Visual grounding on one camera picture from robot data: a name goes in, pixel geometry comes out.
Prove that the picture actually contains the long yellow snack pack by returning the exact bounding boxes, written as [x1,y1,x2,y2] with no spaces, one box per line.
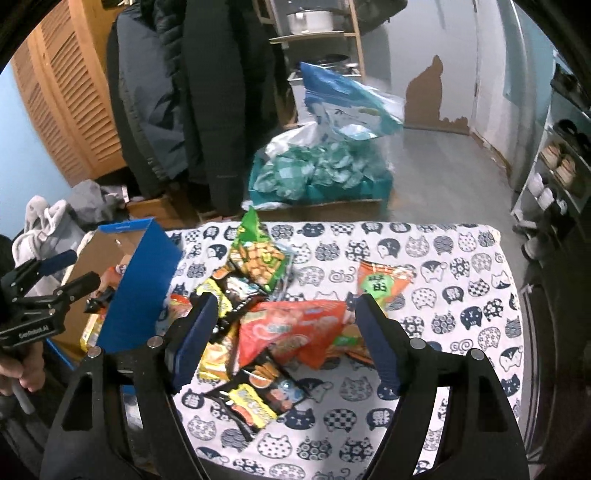
[195,279,238,382]

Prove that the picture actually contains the small orange green snack bag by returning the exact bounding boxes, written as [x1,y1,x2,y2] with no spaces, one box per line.
[358,260,416,310]

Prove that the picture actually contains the large red snack bag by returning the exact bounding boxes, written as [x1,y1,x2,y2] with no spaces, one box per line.
[238,300,346,369]

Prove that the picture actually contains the black snack bag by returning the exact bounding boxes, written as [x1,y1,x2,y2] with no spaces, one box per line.
[204,350,308,440]

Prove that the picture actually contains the person's left hand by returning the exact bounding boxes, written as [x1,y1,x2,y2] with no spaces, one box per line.
[0,342,46,396]

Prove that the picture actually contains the grey white clothes pile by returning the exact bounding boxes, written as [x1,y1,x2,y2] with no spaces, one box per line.
[12,180,129,266]

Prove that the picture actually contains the cat pattern cloth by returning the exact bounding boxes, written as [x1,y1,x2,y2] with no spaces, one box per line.
[170,214,529,479]

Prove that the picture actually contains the blue cardboard box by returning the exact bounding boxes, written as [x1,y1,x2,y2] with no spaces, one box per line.
[63,219,181,353]

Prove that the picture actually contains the teal box of packets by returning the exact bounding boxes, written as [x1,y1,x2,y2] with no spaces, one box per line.
[249,140,393,206]

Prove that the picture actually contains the wooden louvered door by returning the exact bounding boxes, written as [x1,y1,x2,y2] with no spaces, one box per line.
[11,0,125,186]

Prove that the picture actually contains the white shoe rack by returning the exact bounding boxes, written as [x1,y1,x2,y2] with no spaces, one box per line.
[509,50,591,259]

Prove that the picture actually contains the grey hanging jacket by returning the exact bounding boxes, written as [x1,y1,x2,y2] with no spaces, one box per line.
[106,3,188,198]

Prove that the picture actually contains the blue white plastic bag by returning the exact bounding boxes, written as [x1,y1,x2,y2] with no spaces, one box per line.
[301,63,405,140]

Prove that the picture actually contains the black hanging coat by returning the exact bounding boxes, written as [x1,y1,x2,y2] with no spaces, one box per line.
[141,1,280,217]

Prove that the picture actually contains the white cooking pot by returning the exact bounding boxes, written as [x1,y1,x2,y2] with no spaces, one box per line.
[287,10,335,35]

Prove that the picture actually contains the wooden shelf rack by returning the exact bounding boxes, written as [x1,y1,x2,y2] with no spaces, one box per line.
[252,1,366,81]

